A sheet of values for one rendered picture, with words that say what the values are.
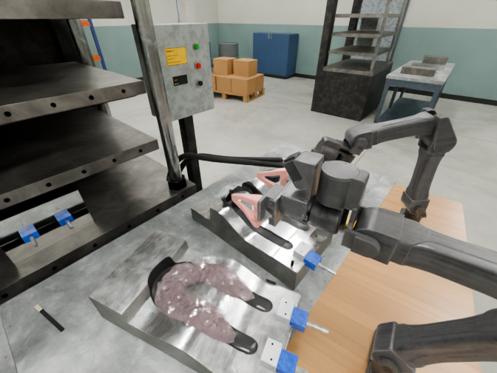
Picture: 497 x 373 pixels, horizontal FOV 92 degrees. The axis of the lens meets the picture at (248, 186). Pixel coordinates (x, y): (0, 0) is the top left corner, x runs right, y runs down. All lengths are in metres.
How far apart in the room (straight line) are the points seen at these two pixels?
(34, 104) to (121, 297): 0.64
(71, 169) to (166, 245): 0.48
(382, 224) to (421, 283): 0.58
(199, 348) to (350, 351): 0.38
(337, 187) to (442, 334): 0.33
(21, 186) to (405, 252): 1.08
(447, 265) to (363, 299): 0.46
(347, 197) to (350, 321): 0.49
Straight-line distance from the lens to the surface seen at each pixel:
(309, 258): 0.78
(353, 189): 0.40
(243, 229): 0.85
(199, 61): 1.35
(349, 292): 0.88
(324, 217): 0.44
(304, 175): 0.41
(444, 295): 1.01
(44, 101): 1.02
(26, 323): 0.99
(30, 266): 1.17
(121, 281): 0.78
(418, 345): 0.62
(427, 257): 0.45
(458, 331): 0.58
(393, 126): 0.87
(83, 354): 0.85
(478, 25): 7.04
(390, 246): 0.43
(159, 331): 0.71
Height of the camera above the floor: 1.50
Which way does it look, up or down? 35 degrees down
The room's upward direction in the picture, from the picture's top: straight up
